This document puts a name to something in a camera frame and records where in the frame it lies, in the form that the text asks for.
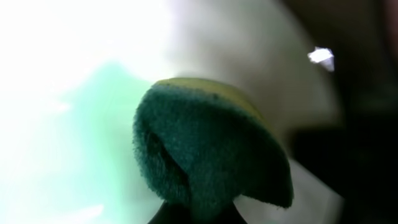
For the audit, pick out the large dark green tray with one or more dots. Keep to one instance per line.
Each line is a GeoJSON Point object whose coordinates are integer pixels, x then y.
{"type": "Point", "coordinates": [357, 158]}

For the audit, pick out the green and yellow sponge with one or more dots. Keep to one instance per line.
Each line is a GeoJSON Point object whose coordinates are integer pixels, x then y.
{"type": "Point", "coordinates": [201, 144]}

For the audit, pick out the white plate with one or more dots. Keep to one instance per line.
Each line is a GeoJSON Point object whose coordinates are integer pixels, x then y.
{"type": "Point", "coordinates": [73, 72]}

